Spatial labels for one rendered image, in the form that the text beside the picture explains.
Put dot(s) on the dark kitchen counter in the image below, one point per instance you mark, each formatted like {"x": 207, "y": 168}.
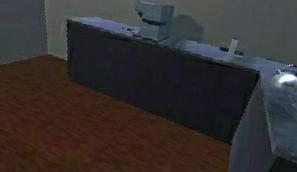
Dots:
{"x": 163, "y": 83}

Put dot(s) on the grey coffee machine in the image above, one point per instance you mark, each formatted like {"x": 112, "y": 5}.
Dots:
{"x": 154, "y": 20}

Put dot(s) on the white bottle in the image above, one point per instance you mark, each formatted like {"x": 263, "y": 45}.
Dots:
{"x": 232, "y": 47}

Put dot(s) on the silver kettle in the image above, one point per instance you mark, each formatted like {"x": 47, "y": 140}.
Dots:
{"x": 286, "y": 81}

